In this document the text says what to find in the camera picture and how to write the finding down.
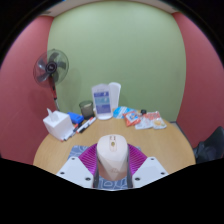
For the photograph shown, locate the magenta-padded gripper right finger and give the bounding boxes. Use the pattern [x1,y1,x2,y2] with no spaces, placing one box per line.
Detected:
[126,143,169,188]

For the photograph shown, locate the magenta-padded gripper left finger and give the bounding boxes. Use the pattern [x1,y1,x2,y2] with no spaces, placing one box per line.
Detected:
[55,143,100,189]

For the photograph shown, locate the beige computer mouse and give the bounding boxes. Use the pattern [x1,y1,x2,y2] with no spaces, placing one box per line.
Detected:
[96,133,130,183]

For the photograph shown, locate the black red-capped marker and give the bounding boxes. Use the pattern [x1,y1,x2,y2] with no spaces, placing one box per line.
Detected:
[76,116,97,134]

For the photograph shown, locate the white snack packet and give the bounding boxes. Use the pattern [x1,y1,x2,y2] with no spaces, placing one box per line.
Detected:
[134,114,154,130]

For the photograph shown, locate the white tissue box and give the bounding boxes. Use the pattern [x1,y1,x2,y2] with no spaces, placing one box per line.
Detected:
[42,108,75,142]

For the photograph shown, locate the red snack packet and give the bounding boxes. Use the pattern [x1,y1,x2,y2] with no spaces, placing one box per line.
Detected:
[143,110,168,130]

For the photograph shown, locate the small blue box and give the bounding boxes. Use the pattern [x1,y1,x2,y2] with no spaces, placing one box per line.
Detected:
[67,111,85,126]

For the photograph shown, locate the orange snack packet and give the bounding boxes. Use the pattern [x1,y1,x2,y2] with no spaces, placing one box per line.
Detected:
[123,110,143,128]

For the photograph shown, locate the dark mesh pen cup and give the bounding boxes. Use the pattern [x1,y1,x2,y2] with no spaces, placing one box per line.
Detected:
[78,100,95,120]

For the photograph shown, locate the light blue packet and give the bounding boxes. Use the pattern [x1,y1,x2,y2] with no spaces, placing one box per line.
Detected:
[112,105,138,120]

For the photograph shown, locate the black standing fan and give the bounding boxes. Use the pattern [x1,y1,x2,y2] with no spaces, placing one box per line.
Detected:
[32,48,70,111]

